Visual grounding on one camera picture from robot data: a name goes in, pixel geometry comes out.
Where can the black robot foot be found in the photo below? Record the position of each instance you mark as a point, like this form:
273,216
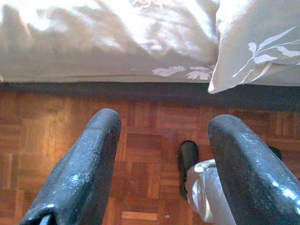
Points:
275,152
187,154

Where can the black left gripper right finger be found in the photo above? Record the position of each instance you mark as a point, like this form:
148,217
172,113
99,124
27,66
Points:
257,182

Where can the black robot right foot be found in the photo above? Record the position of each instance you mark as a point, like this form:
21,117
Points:
275,152

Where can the dark bed frame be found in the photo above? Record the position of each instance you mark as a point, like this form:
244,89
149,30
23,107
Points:
117,91

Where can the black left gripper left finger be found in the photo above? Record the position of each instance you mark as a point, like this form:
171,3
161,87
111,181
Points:
77,178

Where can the black robot left foot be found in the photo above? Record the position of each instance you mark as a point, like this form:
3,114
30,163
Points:
187,154

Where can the grey floral pillow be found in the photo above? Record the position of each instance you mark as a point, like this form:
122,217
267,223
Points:
257,35

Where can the silver robot left leg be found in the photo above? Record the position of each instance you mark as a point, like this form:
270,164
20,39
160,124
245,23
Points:
206,187

